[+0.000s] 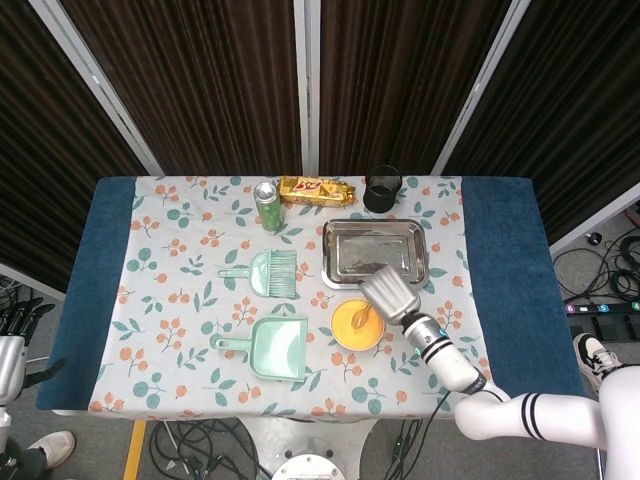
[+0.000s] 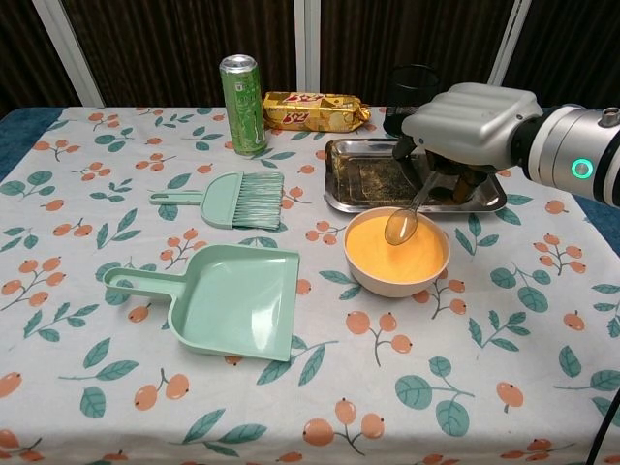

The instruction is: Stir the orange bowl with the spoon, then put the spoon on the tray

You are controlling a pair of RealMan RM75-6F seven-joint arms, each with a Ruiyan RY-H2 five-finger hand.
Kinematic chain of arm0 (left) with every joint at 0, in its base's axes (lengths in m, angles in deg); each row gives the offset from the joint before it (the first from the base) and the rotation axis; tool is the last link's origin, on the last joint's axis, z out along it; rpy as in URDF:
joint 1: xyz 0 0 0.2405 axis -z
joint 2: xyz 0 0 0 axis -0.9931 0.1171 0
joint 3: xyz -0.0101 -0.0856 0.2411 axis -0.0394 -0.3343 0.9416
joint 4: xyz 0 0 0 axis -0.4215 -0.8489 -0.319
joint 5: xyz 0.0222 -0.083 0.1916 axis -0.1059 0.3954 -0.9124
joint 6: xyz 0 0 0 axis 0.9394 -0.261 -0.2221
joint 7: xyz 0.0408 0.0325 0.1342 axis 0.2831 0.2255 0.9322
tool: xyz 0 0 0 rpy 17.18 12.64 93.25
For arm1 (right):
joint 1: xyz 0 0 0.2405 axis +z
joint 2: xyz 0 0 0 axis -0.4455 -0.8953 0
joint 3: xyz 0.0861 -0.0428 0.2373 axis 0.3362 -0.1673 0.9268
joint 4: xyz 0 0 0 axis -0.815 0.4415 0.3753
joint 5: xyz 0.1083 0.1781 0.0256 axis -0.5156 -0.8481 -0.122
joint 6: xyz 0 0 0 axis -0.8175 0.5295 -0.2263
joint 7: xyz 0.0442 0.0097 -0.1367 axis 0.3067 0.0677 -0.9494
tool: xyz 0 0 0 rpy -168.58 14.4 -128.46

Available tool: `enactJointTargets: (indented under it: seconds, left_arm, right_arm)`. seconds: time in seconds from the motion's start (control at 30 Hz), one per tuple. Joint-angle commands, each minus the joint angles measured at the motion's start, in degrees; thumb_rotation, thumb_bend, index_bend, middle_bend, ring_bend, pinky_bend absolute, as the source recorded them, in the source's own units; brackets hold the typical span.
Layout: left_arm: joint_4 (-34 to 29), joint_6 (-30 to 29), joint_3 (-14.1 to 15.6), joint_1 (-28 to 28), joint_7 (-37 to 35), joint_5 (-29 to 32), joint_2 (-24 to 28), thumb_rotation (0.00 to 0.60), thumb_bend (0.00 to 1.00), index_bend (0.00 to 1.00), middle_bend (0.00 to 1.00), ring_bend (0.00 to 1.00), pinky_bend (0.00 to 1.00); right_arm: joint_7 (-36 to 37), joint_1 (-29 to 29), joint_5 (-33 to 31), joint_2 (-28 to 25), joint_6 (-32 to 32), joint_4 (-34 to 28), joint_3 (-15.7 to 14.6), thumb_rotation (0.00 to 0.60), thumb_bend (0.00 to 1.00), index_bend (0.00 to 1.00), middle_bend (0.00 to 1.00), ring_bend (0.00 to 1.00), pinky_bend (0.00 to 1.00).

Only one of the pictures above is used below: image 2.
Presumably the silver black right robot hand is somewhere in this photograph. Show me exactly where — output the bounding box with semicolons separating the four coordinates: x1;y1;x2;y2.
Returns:
391;81;544;206

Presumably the clear plastic spoon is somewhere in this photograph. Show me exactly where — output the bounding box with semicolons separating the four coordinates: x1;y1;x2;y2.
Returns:
384;168;440;247

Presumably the beige bowl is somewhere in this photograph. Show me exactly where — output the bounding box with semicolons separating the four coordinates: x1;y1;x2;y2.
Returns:
343;204;452;298

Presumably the black mesh pen cup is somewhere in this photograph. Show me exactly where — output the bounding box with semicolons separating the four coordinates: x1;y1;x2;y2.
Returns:
382;63;442;140

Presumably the stainless steel tray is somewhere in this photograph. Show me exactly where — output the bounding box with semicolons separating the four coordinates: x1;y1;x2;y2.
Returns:
323;137;508;215

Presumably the gold biscuit packet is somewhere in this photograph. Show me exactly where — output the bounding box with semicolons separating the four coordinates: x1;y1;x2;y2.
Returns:
263;90;372;135

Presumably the green drink can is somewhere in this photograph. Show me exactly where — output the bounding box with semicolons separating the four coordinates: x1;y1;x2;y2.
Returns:
219;53;269;158

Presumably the mint green hand brush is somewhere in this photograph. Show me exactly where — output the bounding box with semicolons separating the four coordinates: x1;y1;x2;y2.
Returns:
148;170;286;231

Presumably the mint green dustpan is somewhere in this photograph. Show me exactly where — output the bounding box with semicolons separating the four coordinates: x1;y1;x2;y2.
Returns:
102;242;301;363

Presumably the dark ribbed partition screen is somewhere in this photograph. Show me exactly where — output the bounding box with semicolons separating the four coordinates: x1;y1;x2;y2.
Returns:
0;0;620;120

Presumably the floral printed tablecloth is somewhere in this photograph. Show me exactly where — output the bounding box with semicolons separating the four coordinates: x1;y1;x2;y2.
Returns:
0;105;620;465

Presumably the white partition frame post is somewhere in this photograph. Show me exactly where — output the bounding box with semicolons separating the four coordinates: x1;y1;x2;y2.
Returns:
294;0;322;96
36;0;106;109
486;0;528;91

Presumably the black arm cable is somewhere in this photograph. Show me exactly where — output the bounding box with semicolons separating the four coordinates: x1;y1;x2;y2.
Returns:
584;385;620;465

